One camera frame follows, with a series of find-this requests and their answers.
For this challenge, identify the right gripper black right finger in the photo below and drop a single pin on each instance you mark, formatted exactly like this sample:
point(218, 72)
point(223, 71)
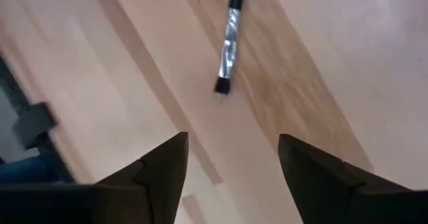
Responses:
point(334, 197)

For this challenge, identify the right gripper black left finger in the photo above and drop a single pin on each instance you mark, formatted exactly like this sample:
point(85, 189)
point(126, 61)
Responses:
point(133, 200)

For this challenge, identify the black paintbrush with short bristles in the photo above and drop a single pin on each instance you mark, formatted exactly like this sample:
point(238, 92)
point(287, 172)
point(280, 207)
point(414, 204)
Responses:
point(230, 40)

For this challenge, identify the person's leg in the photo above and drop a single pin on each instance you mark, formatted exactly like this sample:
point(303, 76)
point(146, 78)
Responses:
point(26, 170)

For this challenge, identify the black metal rig frame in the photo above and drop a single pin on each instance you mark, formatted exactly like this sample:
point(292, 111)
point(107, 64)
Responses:
point(33, 123)

